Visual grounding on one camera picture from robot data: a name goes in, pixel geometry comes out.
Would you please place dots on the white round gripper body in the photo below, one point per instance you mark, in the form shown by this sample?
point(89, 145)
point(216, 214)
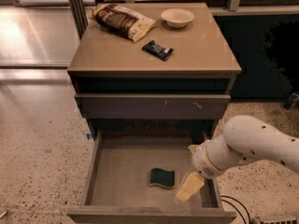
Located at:
point(202, 160)

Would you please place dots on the dark green yellow sponge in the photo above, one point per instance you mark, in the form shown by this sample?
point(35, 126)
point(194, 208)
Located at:
point(162, 178)

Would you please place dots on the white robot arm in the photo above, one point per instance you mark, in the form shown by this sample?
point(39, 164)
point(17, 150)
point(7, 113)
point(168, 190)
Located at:
point(244, 140)

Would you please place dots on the grey drawer cabinet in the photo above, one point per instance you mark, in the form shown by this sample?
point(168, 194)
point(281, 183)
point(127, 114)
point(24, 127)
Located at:
point(201, 63)

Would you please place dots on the open grey middle drawer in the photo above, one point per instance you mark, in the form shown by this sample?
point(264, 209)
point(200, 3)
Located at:
point(118, 190)

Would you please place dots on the closed grey top drawer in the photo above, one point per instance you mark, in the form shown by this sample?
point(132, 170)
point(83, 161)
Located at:
point(151, 106)

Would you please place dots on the metal floor vent grille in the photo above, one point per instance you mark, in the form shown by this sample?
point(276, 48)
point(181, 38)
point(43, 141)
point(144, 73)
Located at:
point(275, 220)

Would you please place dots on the dark blue snack packet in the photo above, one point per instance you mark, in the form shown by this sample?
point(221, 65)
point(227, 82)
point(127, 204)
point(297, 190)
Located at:
point(158, 51)

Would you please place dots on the blue tape piece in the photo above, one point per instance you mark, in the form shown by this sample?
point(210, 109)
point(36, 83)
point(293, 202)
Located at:
point(89, 136)

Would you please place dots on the white ceramic bowl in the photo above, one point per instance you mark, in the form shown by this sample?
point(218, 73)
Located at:
point(177, 17)

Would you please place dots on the brown yellow chip bag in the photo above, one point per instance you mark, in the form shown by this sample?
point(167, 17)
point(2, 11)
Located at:
point(127, 22)

